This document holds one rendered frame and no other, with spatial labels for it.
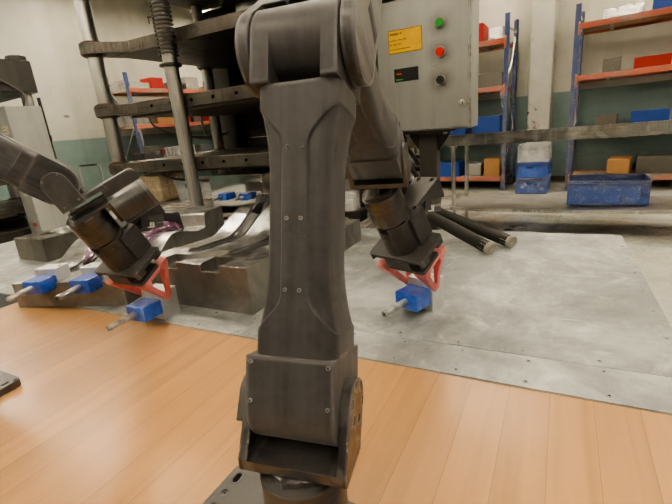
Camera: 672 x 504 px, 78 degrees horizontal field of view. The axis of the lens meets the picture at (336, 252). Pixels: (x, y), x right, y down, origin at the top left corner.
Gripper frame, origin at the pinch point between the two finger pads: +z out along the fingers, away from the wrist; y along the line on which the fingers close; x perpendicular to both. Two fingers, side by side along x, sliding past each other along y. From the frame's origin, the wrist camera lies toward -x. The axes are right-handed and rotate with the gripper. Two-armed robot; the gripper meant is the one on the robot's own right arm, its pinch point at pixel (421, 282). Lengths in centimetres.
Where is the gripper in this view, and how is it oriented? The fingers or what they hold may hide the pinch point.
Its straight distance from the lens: 71.8
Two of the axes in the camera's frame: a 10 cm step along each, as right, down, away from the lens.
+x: -5.8, 6.9, -4.4
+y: -7.0, -1.4, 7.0
